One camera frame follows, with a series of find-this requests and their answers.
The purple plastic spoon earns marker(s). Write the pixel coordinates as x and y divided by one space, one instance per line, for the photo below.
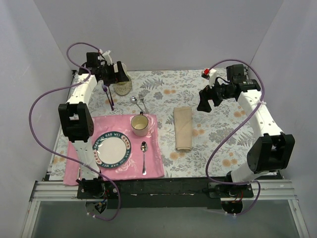
111 99

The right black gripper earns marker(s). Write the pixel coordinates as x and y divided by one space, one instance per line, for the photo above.
210 93

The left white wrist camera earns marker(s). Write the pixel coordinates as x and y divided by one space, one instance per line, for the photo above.
107 57

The white plate teal rim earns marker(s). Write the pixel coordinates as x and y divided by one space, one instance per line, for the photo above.
112 149

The silver spoon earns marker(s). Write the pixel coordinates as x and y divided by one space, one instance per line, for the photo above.
144 149
134 101

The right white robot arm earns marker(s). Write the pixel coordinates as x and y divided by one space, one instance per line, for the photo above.
272 149

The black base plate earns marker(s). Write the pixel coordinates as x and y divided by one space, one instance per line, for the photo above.
166 193

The purple plastic fork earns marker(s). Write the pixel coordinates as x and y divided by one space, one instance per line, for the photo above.
105 89

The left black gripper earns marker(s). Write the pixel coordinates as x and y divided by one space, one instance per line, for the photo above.
115 73

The woven round coaster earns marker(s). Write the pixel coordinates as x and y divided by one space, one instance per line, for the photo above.
123 88

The cream mug dark rim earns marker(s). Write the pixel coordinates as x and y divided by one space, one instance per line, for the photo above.
140 125

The pink floral placemat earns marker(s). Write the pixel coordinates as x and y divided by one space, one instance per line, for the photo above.
132 169

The silver spoon on placemat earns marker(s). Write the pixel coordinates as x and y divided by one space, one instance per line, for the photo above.
144 149

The silver fork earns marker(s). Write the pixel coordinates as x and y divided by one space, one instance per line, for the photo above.
141 97

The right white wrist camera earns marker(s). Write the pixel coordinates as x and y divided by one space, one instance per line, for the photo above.
210 75

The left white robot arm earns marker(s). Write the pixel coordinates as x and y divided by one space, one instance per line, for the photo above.
76 121

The beige linen napkin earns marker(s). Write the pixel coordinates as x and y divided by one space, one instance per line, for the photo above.
183 127

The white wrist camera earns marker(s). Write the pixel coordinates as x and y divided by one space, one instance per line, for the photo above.
210 75
107 57

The floral tablecloth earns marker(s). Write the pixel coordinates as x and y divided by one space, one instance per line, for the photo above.
214 151

